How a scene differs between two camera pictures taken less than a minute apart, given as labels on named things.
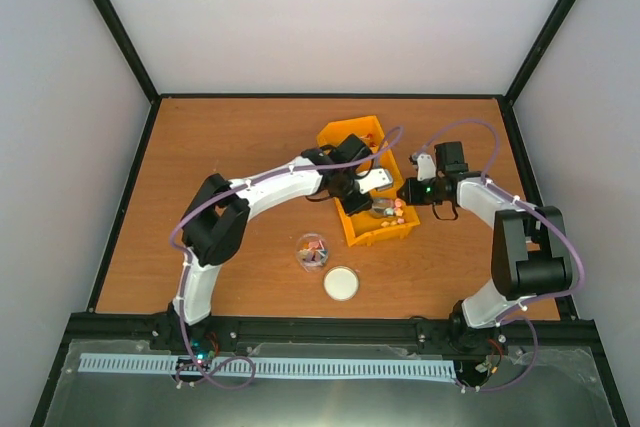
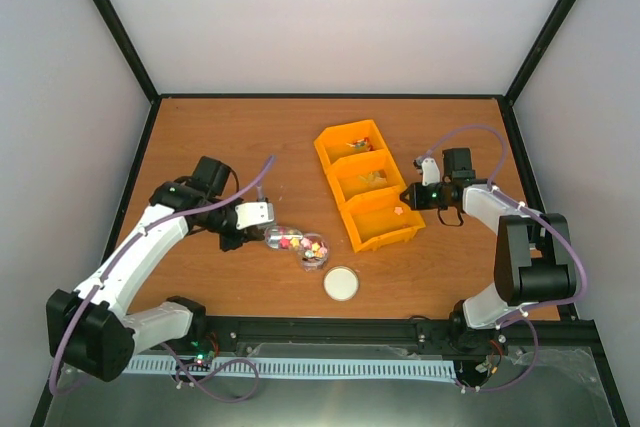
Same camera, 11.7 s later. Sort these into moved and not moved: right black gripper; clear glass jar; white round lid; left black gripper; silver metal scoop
Moved: left black gripper; silver metal scoop
Not moved: clear glass jar; right black gripper; white round lid
